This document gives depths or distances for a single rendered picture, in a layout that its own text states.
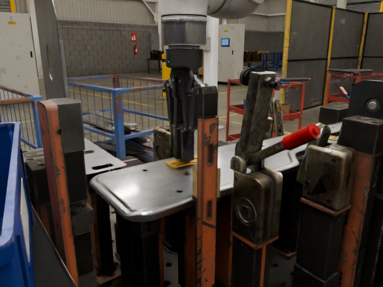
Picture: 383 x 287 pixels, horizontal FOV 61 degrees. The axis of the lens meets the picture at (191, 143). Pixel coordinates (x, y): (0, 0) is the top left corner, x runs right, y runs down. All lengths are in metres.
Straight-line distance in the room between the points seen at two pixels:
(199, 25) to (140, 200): 0.34
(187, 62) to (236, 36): 10.69
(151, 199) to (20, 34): 8.22
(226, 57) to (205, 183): 11.02
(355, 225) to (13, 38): 8.32
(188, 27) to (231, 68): 10.71
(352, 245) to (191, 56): 0.50
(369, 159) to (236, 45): 10.72
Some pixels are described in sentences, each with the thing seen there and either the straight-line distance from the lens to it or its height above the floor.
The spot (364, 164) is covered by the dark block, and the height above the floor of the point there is 1.04.
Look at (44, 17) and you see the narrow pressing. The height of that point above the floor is 1.29.
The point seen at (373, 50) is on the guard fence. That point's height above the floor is 1.18.
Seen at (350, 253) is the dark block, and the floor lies 0.84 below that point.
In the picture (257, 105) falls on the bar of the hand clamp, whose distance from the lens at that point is 0.52.
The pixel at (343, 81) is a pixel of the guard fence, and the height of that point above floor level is 0.54.
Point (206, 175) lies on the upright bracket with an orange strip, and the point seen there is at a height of 1.07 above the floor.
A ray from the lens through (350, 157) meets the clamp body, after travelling 0.66.
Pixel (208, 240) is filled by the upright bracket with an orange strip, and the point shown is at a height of 0.96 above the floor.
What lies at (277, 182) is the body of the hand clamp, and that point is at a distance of 0.55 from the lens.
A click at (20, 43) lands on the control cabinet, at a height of 1.34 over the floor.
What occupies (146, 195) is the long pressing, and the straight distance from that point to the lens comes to 0.58.
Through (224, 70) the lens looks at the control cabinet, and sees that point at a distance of 11.52.
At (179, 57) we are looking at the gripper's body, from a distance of 0.64.
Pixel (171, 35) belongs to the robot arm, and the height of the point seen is 1.27.
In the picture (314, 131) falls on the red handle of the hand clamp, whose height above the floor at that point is 1.14.
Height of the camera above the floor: 1.25
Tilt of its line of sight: 17 degrees down
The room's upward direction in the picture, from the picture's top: straight up
